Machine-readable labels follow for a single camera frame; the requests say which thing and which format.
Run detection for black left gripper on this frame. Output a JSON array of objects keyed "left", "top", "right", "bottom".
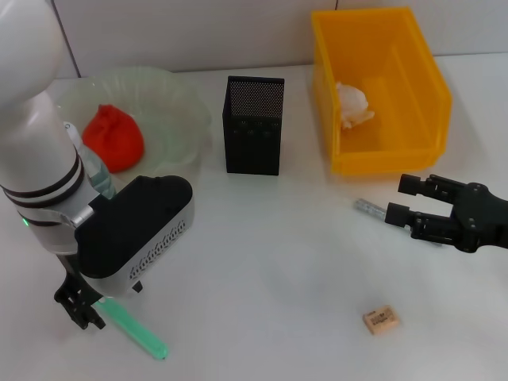
[{"left": 54, "top": 253, "right": 107, "bottom": 331}]

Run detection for mint green pen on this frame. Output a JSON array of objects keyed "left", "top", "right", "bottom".
[{"left": 94, "top": 297, "right": 170, "bottom": 361}]

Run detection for white paper ball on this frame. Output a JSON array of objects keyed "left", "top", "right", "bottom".
[{"left": 335, "top": 81, "right": 376, "bottom": 130}]

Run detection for green glass fruit plate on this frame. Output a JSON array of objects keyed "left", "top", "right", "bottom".
[{"left": 51, "top": 67, "right": 214, "bottom": 178}]

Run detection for black mesh pen holder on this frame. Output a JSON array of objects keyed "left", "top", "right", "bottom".
[{"left": 222, "top": 75, "right": 286, "bottom": 176}]

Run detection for silver glitter pen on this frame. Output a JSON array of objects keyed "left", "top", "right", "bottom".
[{"left": 354, "top": 197, "right": 388, "bottom": 219}]

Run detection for yellow plastic bin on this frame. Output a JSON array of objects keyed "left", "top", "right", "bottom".
[{"left": 310, "top": 6, "right": 453, "bottom": 176}]

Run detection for tan eraser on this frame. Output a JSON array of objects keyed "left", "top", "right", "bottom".
[{"left": 362, "top": 303, "right": 401, "bottom": 337}]

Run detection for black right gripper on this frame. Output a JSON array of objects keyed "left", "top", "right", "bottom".
[{"left": 384, "top": 173, "right": 508, "bottom": 255}]

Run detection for clear water bottle green label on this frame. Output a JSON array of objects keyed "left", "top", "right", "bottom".
[{"left": 63, "top": 121, "right": 118, "bottom": 199}]

